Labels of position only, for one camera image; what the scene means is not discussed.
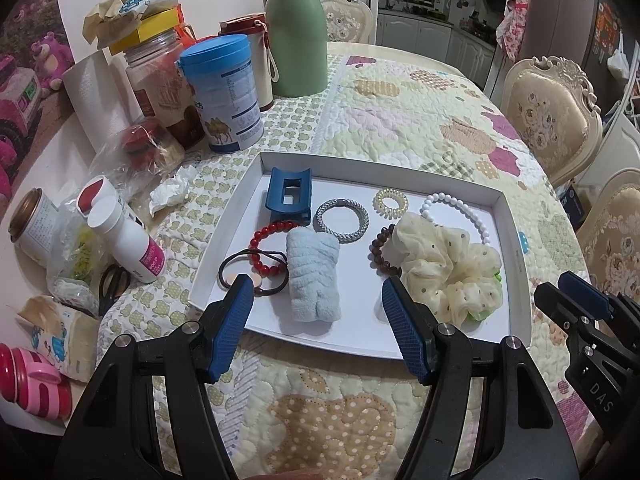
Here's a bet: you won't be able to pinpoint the cream dotted fabric scrunchie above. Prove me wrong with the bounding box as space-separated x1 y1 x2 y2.
390 212 503 327

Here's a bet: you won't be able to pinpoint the dark brown bead bracelet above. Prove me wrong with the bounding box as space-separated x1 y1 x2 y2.
368 223 404 279

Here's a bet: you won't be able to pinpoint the brown hair tie pink charm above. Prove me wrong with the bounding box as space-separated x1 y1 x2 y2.
217 247 290 297

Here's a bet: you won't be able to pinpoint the red bead bracelet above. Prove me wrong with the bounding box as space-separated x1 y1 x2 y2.
247 219 298 276

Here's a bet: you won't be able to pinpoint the light blue fluffy scrunchie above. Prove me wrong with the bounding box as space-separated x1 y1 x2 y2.
286 226 342 323

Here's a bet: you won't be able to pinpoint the cream spiral hair tie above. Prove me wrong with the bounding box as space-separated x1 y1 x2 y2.
372 186 410 220

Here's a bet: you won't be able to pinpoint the blue hair claw clip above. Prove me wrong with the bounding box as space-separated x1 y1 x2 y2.
265 167 312 226

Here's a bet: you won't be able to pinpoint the cream ornate chair near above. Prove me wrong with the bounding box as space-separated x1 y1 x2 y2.
577 168 640 300

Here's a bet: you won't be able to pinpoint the cream ornate chair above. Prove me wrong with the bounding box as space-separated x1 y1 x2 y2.
577 168 640 300
500 55 603 188

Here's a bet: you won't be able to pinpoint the white bottle pink label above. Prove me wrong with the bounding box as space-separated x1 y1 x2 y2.
87 196 166 284

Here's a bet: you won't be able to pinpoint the patterned quilted table cover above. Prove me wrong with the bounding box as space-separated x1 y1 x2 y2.
98 55 587 479

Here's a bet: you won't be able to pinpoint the black scissors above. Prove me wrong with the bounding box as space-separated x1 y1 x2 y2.
99 263 131 318

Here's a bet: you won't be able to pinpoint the white shallow tray box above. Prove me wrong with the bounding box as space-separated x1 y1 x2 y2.
189 152 533 360

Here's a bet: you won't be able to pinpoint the crumpled white tissue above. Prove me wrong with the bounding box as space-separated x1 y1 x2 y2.
149 166 198 217

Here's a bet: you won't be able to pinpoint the cartoon printed tissue pack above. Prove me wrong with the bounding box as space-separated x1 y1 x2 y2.
18 296 100 384

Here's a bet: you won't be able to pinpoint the white bottle red cap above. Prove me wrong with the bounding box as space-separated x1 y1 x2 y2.
76 174 118 219

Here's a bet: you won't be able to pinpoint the plastic bag with red snacks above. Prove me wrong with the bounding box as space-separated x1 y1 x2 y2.
89 118 186 198

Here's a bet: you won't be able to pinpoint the cream ornate chair far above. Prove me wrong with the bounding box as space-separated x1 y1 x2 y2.
500 55 603 188

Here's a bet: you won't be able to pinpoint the pink striped cup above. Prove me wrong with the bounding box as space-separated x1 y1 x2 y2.
0 344 73 420

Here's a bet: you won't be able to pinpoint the gold-rimmed white tin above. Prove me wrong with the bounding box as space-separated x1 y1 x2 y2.
8 188 60 268

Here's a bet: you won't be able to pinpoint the clear plastic jar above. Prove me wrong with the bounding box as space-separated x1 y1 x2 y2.
124 29 204 150

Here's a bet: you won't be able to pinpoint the blue-lidded milk powder can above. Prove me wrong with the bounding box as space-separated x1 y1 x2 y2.
176 35 264 153

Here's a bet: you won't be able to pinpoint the paper towel roll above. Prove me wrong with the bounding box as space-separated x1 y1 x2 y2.
62 50 142 152

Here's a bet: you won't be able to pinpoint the grey refrigerator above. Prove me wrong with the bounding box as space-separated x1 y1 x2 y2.
518 0 623 112

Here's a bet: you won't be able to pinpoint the red-lidded white flask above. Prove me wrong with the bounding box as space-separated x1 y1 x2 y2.
219 12 280 112

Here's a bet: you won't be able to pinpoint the yellow box on jar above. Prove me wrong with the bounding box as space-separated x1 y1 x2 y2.
108 8 180 55

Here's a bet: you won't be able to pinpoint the green thermos jug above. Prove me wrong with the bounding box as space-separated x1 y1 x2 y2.
266 0 328 98

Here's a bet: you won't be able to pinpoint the pink bear plush toy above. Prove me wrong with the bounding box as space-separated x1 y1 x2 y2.
30 32 74 99

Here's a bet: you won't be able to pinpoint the grey coiled hair tie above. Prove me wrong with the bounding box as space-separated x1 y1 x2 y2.
312 197 371 245

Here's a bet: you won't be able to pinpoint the white pearl bracelet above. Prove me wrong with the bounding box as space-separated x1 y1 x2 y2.
418 192 493 246

